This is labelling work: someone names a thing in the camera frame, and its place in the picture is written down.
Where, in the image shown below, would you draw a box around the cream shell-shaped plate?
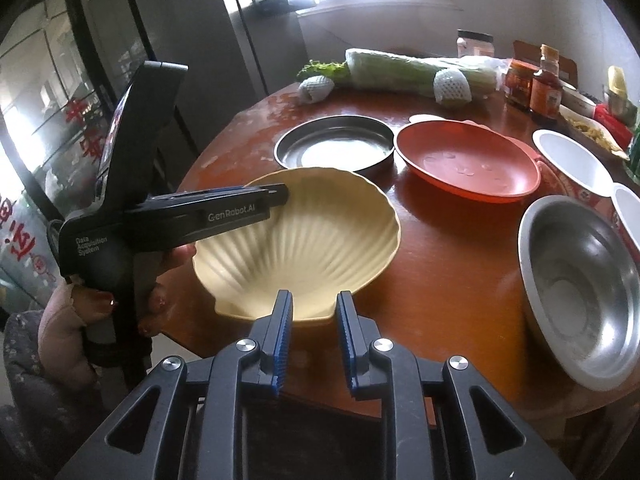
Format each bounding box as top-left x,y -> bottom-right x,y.
193,168 -> 401,324

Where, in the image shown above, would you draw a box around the white dish with food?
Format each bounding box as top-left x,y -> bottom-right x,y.
559,105 -> 629,162

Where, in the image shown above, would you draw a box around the dark refrigerator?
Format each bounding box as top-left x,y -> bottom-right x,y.
87,0 -> 266,162

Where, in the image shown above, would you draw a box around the left hand, red nails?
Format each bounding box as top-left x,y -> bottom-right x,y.
37,242 -> 198,392

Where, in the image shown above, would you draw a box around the red tissue box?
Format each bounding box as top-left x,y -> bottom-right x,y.
593,103 -> 634,151

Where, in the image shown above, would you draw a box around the dark round metal pan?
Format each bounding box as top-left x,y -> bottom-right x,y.
273,115 -> 395,177

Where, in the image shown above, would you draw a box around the white bowl red pattern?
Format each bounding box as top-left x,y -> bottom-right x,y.
533,129 -> 614,216

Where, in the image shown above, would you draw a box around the wrapped napa cabbage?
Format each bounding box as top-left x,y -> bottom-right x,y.
296,48 -> 503,99

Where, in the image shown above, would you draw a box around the red chili sauce jar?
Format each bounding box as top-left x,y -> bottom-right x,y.
503,58 -> 538,110

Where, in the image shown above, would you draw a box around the orange sauce bottle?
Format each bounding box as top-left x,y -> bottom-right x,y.
529,44 -> 563,122

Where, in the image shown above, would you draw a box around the foam-netted fruit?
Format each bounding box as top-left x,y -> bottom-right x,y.
297,75 -> 335,104
433,68 -> 472,107

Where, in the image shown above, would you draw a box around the floral sleeve forearm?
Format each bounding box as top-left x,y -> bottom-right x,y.
1,311 -> 105,479

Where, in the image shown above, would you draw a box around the foam-netted fruit left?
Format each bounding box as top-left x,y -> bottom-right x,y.
297,75 -> 335,104

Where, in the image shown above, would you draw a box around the foam-netted fruit right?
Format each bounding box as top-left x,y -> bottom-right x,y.
433,68 -> 472,107

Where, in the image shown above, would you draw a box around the wooden chair back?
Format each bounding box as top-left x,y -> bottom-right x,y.
512,39 -> 580,88

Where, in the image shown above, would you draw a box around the green dish soap bottle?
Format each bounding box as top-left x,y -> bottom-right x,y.
625,115 -> 640,184

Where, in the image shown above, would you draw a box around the yellow lidded steel cup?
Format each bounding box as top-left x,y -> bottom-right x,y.
604,65 -> 637,126

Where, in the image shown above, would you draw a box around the phone on gripper mount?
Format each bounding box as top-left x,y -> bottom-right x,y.
96,61 -> 188,209

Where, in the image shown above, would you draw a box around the orange plastic plate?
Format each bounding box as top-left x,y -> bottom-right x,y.
395,119 -> 541,204

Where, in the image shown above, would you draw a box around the large stainless steel bowl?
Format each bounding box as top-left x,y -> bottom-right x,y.
518,195 -> 639,391

